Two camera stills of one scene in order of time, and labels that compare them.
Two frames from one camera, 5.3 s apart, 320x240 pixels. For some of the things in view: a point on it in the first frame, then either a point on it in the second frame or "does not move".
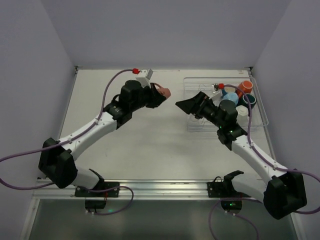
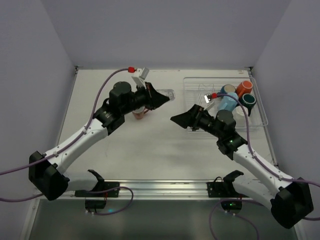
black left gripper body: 150,96 does not move
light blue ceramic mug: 232,96 does not move
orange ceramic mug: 246,86 does not move
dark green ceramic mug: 243,101 does not move
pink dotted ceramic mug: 164,91 to 139,113
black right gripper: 199,105 to 195,118
